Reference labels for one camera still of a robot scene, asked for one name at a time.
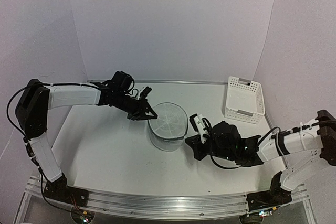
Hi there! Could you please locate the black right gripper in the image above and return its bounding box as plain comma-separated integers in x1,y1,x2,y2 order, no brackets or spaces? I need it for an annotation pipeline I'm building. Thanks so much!
186,134,236,162

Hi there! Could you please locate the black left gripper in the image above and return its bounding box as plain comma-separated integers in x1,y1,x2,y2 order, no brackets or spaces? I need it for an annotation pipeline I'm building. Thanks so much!
113,91,158,121

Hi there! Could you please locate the white mesh laundry bag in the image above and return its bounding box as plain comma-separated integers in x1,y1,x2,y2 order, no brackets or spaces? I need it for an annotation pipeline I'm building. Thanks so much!
148,102,188,152

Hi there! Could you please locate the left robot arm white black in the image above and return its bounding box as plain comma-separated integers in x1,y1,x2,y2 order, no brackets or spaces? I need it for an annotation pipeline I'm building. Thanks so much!
9,71,158,201

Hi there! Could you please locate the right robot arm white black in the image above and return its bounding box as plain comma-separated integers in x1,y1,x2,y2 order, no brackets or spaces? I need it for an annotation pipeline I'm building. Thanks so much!
185,110,335,205

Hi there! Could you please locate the white plastic basket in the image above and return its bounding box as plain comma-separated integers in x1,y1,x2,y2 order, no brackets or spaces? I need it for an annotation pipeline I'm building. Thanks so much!
224,76,265,124

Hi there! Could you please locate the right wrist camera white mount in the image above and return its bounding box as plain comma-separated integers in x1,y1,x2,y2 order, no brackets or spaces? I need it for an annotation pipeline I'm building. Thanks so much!
189,113,210,144

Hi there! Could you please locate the aluminium table front rail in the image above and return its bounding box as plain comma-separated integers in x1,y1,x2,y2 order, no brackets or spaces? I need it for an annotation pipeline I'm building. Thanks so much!
26,183,308,216

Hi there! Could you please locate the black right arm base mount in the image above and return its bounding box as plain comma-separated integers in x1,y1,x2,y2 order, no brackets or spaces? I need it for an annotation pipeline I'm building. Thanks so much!
246,172,292,212

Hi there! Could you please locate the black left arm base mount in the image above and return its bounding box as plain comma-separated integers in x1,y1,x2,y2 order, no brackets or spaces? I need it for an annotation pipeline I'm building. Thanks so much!
38,166,89,207

